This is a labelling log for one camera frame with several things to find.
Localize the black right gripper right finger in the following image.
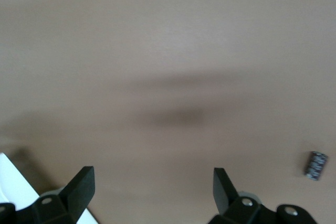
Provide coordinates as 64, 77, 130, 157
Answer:
208, 167, 318, 224

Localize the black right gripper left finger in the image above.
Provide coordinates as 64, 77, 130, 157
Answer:
0, 165, 96, 224

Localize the white drawer cabinet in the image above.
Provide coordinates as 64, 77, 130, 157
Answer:
0, 152, 99, 224

